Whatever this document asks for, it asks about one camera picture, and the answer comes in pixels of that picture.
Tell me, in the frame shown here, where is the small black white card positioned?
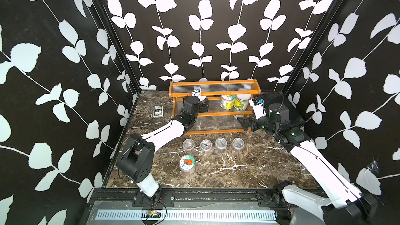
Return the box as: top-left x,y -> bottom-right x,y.
153,106 -> 164,118

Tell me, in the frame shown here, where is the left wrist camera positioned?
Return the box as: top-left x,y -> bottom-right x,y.
192,86 -> 201,97

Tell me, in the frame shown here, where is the black front rail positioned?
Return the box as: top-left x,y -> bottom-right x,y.
89,188 -> 286,208

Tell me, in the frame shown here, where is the white slotted cable duct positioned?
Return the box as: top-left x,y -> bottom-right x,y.
94,209 -> 276,223

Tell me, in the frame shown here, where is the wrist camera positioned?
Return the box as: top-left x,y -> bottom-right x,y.
192,86 -> 201,97
249,95 -> 266,120

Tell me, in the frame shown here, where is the orange wooden shelf rack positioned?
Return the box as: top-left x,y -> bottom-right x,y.
169,79 -> 261,135

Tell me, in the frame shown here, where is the small seed jar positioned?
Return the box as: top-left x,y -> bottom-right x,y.
215,137 -> 228,152
200,139 -> 213,153
182,139 -> 195,153
232,138 -> 245,152

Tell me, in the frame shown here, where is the small circuit board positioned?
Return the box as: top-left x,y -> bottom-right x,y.
145,210 -> 162,219

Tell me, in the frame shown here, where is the black flat case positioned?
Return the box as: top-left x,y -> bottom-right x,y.
257,93 -> 305,132

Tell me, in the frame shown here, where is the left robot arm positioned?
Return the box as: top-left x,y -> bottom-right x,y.
117,93 -> 209,198

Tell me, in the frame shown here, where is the yellow green label jar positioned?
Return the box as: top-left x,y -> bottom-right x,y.
220,94 -> 235,110

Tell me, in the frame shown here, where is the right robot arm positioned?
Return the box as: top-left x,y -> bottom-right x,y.
238,97 -> 378,225

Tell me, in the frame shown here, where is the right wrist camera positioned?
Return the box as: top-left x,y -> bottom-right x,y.
249,95 -> 266,120

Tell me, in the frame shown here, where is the green label large jar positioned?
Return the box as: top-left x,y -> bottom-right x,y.
234,94 -> 252,111

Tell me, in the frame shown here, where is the red label large jar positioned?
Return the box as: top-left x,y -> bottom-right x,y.
179,155 -> 195,174

